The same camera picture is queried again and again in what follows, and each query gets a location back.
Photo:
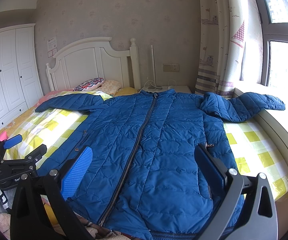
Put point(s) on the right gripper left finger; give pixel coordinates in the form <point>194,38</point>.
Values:
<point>29,219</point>

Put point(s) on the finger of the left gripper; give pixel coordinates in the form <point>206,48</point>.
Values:
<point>35,156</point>
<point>11,142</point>

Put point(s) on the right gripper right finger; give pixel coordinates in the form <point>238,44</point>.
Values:
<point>258,217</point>

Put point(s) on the blue quilted down jacket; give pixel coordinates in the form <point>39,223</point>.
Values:
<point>143,179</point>

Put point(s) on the yellow checked bed sheet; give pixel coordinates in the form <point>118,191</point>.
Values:
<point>252,149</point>

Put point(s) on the white wardrobe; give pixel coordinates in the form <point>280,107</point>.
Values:
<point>20,87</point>

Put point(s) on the colourful patterned pillow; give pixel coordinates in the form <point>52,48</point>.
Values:
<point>90,84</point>

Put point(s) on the white bedside table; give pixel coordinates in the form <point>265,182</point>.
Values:
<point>178,89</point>

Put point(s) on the yellow pillow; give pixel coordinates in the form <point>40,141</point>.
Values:
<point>126,91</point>

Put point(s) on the white wooden headboard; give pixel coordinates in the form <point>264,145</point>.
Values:
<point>94,57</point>

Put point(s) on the printed striped curtain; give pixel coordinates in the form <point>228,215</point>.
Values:
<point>231,48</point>

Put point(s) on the paper notices on wall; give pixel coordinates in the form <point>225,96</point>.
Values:
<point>52,47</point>

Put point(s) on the wall socket plate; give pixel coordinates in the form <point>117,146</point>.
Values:
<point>171,67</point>

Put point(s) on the window with dark frame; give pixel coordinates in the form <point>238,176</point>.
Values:
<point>274,24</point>

